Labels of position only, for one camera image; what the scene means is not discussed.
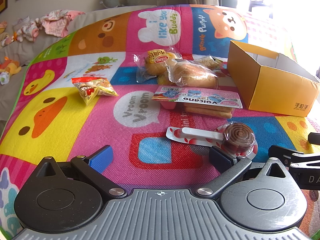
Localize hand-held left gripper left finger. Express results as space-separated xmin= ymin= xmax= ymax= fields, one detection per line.
xmin=37 ymin=144 xmax=128 ymax=201

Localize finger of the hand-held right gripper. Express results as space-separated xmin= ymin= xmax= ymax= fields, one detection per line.
xmin=268 ymin=144 xmax=320 ymax=167
xmin=308 ymin=132 xmax=320 ymax=146

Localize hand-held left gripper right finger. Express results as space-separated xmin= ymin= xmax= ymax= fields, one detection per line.
xmin=196 ymin=145 xmax=289 ymax=201

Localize chocolate lollipop packet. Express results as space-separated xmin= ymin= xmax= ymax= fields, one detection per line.
xmin=166 ymin=122 xmax=258 ymax=159

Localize yellow cardboard box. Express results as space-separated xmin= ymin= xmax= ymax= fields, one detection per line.
xmin=226 ymin=40 xmax=320 ymax=117

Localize pink biscuit dip tray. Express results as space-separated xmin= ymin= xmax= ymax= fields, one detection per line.
xmin=152 ymin=85 xmax=243 ymax=118

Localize red yellow snack packet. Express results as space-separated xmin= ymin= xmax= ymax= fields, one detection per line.
xmin=71 ymin=77 xmax=118 ymax=105

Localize round bun clear wrapper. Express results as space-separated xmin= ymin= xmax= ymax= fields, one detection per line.
xmin=166 ymin=59 xmax=219 ymax=89

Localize sesame bar yellow wrapper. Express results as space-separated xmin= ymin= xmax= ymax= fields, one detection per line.
xmin=196 ymin=56 xmax=223 ymax=71

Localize small bread yellow packet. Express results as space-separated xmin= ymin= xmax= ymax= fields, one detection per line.
xmin=136 ymin=47 xmax=183 ymax=83

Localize colourful cartoon play mat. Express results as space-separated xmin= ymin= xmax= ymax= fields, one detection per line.
xmin=0 ymin=4 xmax=320 ymax=240

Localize orange plush toy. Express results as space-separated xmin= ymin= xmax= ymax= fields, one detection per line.
xmin=0 ymin=56 xmax=22 ymax=75

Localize pink floral cloth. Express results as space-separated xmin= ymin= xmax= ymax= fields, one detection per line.
xmin=40 ymin=9 xmax=85 ymax=37

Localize pink white baby clothes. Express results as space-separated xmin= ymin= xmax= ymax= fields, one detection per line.
xmin=11 ymin=17 xmax=40 ymax=43
xmin=0 ymin=21 xmax=13 ymax=47

